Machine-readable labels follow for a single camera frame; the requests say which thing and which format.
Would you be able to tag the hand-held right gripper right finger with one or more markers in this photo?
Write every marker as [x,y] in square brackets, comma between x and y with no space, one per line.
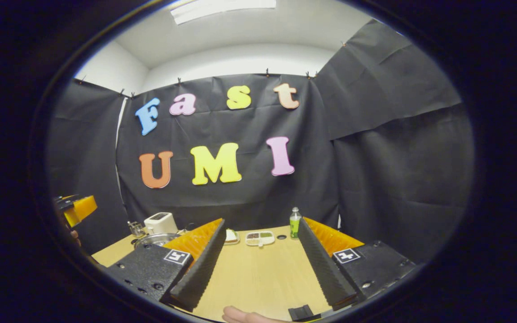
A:
[326,273]

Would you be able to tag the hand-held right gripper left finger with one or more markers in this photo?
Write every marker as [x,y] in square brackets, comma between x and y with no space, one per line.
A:
[200,269]

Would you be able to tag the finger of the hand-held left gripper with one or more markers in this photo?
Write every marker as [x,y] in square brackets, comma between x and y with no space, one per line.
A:
[83,208]

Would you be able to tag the stainless steel pot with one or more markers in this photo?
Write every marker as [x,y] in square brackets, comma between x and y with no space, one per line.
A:
[155,238]

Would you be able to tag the small white plate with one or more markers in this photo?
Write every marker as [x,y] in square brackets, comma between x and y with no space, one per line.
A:
[236,242]

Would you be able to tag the white bread sandwich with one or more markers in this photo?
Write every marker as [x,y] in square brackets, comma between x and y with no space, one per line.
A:
[231,235]

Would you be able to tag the green drink bottle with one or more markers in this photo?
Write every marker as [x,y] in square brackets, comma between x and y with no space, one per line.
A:
[295,226]

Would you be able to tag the white toaster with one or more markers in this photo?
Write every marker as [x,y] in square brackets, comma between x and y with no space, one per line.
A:
[160,223]

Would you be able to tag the white divided dish with beans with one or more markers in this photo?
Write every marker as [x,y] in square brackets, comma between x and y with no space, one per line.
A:
[260,241]

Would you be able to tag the black backdrop cloth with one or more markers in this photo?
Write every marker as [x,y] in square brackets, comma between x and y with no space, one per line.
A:
[263,197]

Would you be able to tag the row of small backdrop clips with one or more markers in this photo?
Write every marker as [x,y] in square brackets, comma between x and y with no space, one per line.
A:
[179,81]

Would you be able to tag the ceiling light panel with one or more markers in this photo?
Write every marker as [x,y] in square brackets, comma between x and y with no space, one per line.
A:
[222,10]

